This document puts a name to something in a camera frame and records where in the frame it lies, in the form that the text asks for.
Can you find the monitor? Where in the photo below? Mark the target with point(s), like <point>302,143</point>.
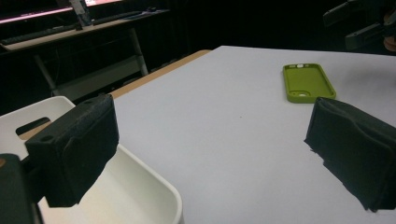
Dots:
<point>28,9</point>

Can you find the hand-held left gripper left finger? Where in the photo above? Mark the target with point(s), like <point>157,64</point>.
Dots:
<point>77,149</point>

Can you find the black computer mouse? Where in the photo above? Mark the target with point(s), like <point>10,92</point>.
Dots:
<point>151,9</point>

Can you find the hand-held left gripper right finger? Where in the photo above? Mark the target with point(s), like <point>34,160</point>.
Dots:
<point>358,149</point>

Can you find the black keyboard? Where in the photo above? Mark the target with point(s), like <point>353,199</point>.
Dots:
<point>116,17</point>
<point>34,34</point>

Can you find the white table mat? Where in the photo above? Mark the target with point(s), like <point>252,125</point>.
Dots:
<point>236,140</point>

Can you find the grey monitor stand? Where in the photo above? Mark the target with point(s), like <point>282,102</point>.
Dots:
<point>81,14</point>

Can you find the white plastic bin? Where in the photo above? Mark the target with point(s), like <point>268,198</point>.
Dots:
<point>130,193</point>

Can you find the metal stand frame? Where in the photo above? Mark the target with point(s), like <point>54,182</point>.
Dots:
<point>102,26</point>

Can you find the green phone case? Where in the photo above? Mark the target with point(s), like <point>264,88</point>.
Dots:
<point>306,82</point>

